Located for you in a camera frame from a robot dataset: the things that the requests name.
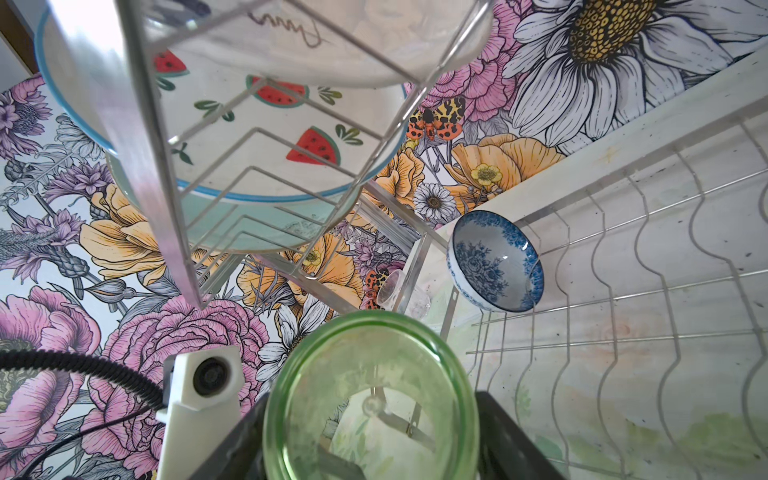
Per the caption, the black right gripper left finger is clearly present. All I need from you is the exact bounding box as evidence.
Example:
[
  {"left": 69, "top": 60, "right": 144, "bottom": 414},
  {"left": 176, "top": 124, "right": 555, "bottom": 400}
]
[{"left": 190, "top": 394, "right": 269, "bottom": 480}]

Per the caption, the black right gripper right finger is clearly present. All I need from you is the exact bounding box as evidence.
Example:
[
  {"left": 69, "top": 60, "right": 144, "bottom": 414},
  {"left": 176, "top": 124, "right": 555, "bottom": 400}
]
[{"left": 476, "top": 391, "right": 564, "bottom": 480}]

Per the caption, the green glass jar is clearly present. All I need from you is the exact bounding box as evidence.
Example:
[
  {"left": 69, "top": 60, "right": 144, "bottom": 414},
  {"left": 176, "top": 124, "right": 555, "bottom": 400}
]
[{"left": 263, "top": 310, "right": 480, "bottom": 479}]

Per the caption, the chrome wire dish rack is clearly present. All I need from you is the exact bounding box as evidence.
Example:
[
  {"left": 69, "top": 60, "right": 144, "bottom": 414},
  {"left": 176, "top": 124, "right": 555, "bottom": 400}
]
[{"left": 45, "top": 1, "right": 767, "bottom": 479}]

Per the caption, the clear glass cup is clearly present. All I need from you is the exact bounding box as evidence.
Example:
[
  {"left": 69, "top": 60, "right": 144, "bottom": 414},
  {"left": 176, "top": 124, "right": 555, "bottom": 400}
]
[{"left": 375, "top": 270, "right": 431, "bottom": 320}]

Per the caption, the blue white porcelain bowl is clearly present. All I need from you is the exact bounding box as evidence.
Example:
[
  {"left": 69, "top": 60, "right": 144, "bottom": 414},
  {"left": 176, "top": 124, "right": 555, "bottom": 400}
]
[{"left": 447, "top": 210, "right": 545, "bottom": 313}]

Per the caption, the pale green plate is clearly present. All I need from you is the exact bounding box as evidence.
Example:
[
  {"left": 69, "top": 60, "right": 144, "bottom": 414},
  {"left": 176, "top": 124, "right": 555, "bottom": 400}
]
[{"left": 104, "top": 152, "right": 364, "bottom": 254}]

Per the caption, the white watermelon pattern plate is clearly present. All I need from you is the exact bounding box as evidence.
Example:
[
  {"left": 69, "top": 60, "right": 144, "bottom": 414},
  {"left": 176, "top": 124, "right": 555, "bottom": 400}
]
[{"left": 34, "top": 5, "right": 415, "bottom": 204}]

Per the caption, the cream white plate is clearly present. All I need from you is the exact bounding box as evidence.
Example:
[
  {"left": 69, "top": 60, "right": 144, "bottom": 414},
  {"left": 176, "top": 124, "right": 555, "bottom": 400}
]
[{"left": 140, "top": 1, "right": 494, "bottom": 88}]

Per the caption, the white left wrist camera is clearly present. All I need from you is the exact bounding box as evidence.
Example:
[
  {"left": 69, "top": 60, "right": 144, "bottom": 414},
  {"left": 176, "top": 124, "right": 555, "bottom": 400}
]
[{"left": 156, "top": 346, "right": 244, "bottom": 479}]

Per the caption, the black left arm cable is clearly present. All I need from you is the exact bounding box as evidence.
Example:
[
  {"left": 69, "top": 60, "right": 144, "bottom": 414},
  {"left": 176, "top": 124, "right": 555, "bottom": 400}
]
[{"left": 0, "top": 349, "right": 166, "bottom": 480}]

